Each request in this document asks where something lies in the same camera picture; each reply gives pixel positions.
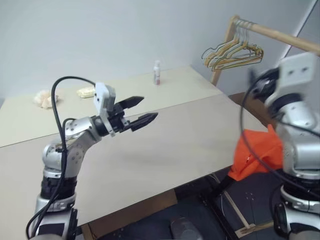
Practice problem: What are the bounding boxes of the bunch of wire hangers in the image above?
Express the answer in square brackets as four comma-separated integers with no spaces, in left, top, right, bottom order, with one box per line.
[204,20,263,72]

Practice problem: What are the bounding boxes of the grey wire hanger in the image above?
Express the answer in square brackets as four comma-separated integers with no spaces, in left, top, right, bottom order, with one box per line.
[211,21,261,68]

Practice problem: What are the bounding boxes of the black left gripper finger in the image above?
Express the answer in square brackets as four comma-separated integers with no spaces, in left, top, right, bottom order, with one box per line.
[124,112,159,133]
[117,95,145,110]

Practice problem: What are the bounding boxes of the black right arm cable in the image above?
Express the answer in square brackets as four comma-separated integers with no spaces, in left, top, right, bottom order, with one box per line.
[239,72,320,201]

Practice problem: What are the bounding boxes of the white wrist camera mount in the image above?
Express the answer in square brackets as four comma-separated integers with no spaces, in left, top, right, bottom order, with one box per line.
[276,51,319,88]
[92,81,117,137]

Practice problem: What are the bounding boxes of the wooden garment rack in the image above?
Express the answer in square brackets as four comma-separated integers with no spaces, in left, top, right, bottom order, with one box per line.
[210,15,320,237]

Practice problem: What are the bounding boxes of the dark rounded grey shape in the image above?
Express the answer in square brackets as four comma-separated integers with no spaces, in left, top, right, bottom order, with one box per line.
[169,216,204,240]

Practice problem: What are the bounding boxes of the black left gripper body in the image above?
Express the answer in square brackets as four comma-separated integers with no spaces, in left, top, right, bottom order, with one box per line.
[107,103,133,134]

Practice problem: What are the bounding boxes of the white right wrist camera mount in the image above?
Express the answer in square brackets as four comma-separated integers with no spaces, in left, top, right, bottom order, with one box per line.
[276,51,319,88]

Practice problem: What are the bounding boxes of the orange shorts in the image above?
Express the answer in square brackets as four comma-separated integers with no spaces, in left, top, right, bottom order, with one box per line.
[227,124,285,181]

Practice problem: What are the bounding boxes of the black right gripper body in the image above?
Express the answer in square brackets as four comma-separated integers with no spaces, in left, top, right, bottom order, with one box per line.
[248,66,280,101]

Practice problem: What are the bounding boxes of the crumpled cream cloth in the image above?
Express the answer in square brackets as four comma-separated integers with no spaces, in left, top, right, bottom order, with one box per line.
[32,89,62,109]

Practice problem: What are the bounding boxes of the black metal table frame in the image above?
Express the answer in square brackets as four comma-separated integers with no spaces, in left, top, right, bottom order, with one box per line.
[174,173,241,240]

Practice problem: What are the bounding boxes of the brown wooden board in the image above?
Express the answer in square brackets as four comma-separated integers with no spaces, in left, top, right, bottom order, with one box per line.
[228,91,270,131]

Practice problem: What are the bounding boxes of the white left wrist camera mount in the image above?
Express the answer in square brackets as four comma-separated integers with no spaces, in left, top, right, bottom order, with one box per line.
[92,81,117,137]

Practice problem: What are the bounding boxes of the small white pink bottle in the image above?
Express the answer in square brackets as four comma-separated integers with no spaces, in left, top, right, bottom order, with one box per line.
[153,59,162,87]

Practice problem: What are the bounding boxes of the green wire hanger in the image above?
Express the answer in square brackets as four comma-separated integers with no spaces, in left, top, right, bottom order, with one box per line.
[201,19,253,70]

